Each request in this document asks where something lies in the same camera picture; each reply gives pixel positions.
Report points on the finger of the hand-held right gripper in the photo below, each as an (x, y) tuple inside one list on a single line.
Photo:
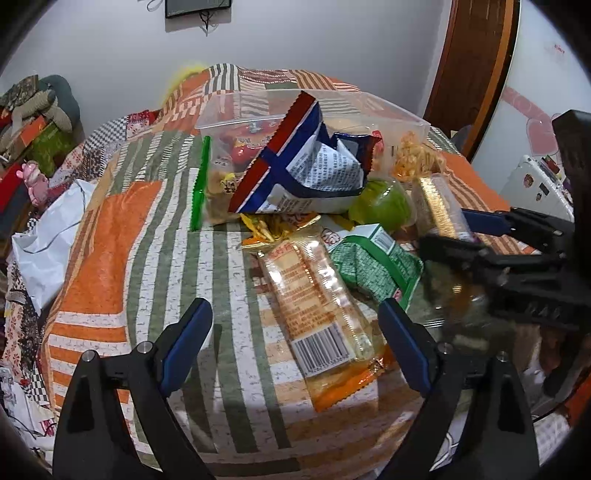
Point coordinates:
[(487, 222), (455, 249)]

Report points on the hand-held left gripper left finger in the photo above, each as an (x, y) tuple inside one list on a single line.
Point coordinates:
[(187, 341)]

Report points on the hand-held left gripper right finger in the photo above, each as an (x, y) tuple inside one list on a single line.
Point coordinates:
[(404, 341)]

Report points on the clear packet of pale cakes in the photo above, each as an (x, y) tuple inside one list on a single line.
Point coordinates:
[(436, 207)]

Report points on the green patterned snack packet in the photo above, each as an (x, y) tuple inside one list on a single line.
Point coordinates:
[(369, 263)]

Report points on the green translucent snack bag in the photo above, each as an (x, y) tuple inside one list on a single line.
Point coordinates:
[(378, 205)]

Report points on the yellow puffed snack bag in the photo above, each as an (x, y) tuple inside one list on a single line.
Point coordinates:
[(413, 159)]

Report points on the orange-edged clear cracker packet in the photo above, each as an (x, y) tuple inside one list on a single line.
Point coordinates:
[(314, 295)]

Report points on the yellow chips packet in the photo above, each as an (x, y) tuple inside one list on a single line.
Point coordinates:
[(268, 228)]

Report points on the green-edged clear snack bag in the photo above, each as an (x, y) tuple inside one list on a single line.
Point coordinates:
[(221, 184)]

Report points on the blue white red snack bag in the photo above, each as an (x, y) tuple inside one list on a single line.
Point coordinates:
[(314, 170)]

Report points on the orange snack bag red label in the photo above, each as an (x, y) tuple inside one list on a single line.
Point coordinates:
[(244, 147)]

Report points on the clear plastic storage box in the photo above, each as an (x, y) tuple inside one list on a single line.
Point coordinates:
[(240, 108)]

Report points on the white appliance with stickers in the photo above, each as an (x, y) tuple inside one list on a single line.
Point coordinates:
[(531, 184)]

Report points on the striped patchwork blanket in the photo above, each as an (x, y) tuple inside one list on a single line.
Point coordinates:
[(152, 258)]

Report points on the brown wooden door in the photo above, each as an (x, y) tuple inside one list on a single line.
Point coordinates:
[(475, 69)]

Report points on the white plastic bag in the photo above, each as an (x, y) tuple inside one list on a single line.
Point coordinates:
[(51, 240)]

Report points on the pink plush toy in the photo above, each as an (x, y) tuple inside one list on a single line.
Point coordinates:
[(33, 182)]

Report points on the red flat box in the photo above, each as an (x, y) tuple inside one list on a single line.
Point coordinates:
[(11, 191)]

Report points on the green cardboard box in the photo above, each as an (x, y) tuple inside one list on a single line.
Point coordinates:
[(51, 145)]

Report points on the orange cardboard box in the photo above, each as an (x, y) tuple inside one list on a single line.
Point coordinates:
[(32, 131)]

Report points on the yellow fluffy toy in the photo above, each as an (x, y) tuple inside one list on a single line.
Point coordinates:
[(180, 78)]

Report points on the knitted stuffed toy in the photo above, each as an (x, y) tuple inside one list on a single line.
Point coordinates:
[(41, 106)]

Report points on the grey cushion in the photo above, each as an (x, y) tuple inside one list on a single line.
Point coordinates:
[(64, 92)]

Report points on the pink wall sticker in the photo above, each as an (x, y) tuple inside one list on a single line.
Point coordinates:
[(531, 120)]

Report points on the black wall monitor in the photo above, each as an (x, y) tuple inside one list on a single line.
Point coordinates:
[(198, 7)]

